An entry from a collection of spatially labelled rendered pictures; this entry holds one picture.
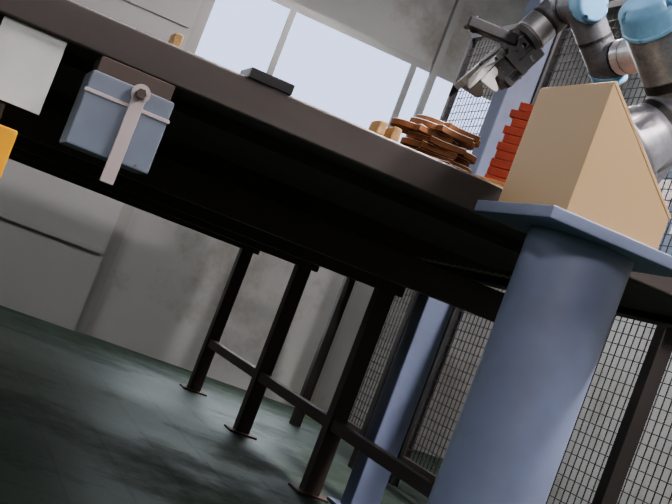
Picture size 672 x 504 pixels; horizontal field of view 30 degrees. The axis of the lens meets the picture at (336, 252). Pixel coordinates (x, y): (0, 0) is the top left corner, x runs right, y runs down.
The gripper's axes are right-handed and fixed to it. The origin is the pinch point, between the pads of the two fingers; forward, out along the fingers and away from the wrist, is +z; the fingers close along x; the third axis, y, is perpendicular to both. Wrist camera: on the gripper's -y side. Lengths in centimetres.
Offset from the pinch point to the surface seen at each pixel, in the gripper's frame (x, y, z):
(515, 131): 49, 23, -18
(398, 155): -58, -4, 30
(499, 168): 49, 27, -8
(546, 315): -83, 26, 34
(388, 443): 151, 88, 57
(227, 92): -63, -30, 45
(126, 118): -67, -37, 60
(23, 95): -67, -50, 69
